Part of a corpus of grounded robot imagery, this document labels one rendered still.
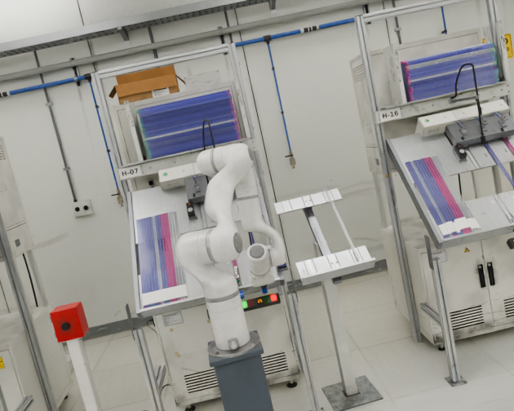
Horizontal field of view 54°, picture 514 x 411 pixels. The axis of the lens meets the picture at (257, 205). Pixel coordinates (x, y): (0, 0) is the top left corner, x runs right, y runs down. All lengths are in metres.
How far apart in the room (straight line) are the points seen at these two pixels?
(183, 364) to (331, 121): 2.41
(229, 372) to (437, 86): 1.92
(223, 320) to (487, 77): 2.04
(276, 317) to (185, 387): 0.62
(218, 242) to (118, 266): 2.85
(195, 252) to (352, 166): 2.85
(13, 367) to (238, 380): 1.55
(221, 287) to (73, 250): 2.92
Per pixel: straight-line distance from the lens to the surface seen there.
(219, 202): 1.77
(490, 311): 3.12
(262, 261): 2.04
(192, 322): 2.77
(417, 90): 2.94
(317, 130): 4.32
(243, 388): 1.82
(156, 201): 2.74
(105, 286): 4.53
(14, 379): 3.08
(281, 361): 2.88
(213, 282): 1.72
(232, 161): 1.86
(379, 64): 3.09
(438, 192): 2.71
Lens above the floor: 1.41
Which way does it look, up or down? 8 degrees down
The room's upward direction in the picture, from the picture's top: 12 degrees counter-clockwise
